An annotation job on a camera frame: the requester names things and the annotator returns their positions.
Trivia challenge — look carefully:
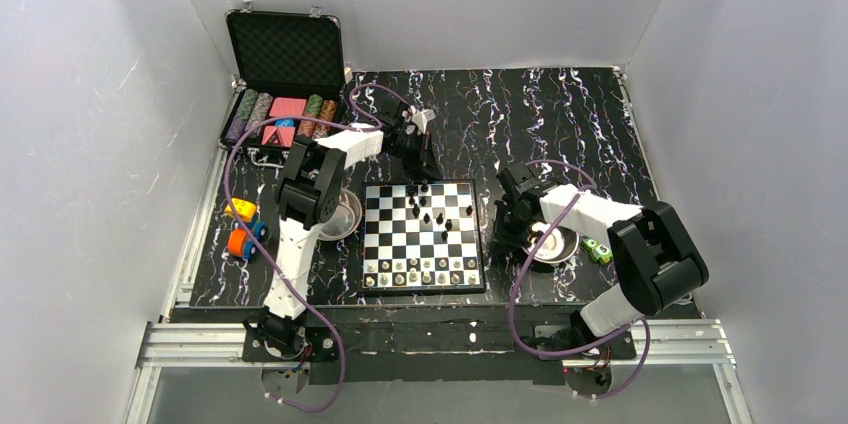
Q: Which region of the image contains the small steel bowl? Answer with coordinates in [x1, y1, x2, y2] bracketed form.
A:
[318, 188, 363, 241]

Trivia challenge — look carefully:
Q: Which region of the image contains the colourful toy block car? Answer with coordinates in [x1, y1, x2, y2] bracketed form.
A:
[225, 198, 268, 261]

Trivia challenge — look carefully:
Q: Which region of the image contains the black and white chessboard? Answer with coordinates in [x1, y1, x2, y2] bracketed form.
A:
[360, 180, 485, 295]

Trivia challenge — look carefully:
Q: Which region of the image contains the green toy car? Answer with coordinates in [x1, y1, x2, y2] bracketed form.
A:
[581, 237, 613, 265]

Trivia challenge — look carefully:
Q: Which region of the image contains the purple cable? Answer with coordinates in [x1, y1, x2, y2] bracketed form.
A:
[222, 83, 347, 414]
[507, 159, 652, 402]

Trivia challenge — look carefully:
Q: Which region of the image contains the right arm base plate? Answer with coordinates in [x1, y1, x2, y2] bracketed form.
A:
[526, 324, 637, 361]

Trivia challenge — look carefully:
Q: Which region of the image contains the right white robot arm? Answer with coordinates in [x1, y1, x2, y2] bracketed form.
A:
[493, 162, 709, 358]

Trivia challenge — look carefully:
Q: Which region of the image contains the black poker chip case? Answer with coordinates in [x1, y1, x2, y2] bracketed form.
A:
[218, 9, 346, 151]

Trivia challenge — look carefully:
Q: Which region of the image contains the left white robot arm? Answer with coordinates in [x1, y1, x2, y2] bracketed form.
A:
[245, 102, 441, 359]

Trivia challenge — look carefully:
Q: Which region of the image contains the aluminium frame rail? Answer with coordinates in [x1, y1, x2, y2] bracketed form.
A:
[128, 69, 743, 423]

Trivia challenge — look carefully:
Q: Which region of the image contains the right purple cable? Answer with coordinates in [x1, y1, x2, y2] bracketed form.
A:
[507, 159, 652, 402]

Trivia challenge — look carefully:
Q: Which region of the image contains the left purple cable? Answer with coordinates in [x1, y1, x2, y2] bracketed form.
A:
[222, 83, 347, 414]

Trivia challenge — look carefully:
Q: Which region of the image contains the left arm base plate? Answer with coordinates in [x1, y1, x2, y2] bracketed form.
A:
[242, 327, 340, 364]

